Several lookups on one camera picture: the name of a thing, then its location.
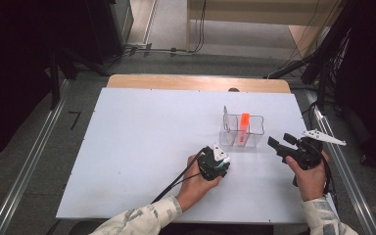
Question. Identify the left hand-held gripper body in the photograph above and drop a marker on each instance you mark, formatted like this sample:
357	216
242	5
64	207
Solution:
209	166

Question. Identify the orange highlighter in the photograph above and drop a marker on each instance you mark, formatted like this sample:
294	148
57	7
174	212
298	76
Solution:
243	129

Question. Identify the person's dark lap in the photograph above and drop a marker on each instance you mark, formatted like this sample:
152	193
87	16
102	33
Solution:
225	230

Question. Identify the clear pen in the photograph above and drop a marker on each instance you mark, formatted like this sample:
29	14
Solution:
227	122

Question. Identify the dark curtain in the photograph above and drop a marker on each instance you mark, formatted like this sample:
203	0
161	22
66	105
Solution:
375	81
13	65

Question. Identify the person's left hand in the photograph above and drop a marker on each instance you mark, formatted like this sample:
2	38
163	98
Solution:
192	187

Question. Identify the clear plastic organizer box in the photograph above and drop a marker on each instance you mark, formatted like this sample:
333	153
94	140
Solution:
256	133

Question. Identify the light wooden furniture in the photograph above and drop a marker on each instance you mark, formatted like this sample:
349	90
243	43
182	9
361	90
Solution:
241	13

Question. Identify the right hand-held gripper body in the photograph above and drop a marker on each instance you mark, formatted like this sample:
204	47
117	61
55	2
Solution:
306	155

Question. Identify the green and white glue stick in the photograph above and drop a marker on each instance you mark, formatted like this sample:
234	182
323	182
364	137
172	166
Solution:
224	161

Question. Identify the white board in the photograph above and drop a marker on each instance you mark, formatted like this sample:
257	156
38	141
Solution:
127	107

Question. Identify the person's right hand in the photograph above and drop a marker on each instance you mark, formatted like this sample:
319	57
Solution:
311	182

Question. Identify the black cabinet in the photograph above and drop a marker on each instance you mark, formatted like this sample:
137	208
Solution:
111	29

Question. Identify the aluminium rail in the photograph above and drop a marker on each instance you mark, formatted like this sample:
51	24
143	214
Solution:
359	196
29	163

